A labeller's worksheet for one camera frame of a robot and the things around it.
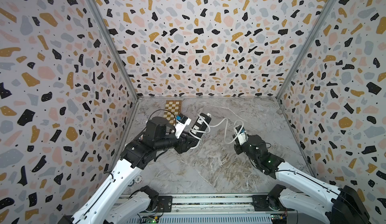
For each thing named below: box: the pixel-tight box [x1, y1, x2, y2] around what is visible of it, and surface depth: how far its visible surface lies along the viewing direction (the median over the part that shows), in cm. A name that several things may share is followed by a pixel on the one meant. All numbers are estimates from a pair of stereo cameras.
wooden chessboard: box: [163, 99, 182, 126], surface depth 115 cm
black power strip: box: [190, 112, 212, 138], surface depth 65 cm
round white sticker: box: [134, 175, 143, 184], surface depth 83 cm
